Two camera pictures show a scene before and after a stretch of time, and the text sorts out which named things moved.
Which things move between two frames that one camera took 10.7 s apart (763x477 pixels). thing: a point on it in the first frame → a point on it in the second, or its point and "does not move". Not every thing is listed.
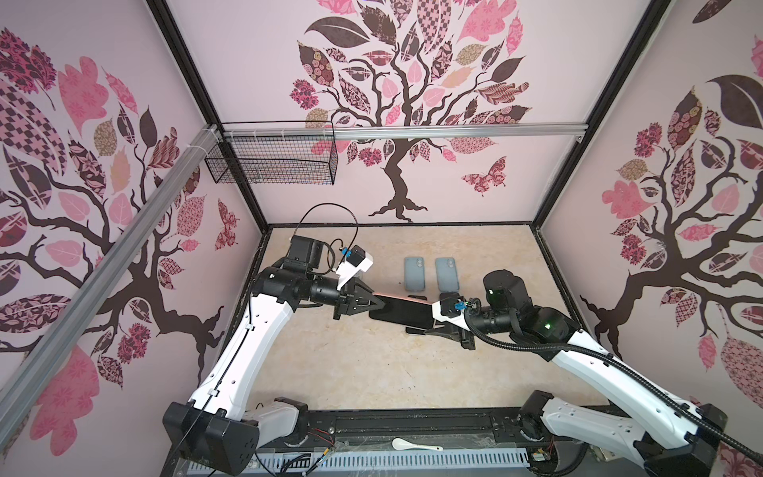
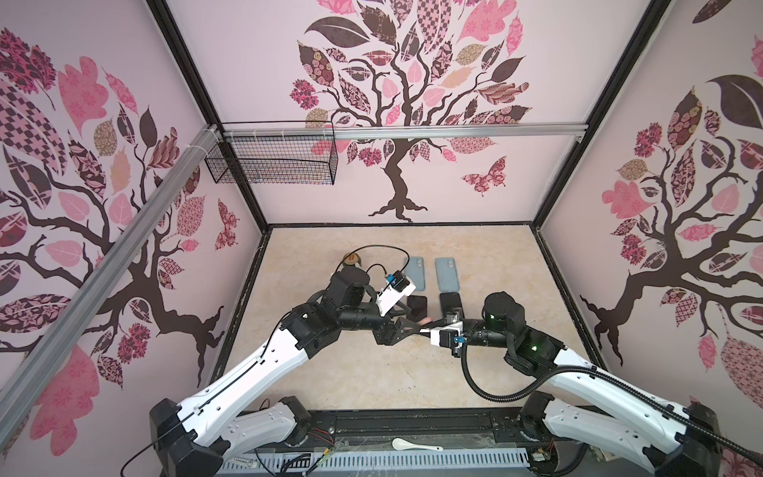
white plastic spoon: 401,444 does not move
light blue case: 414,274 does not move
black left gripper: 356,292 → 387,330
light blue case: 447,274 does not move
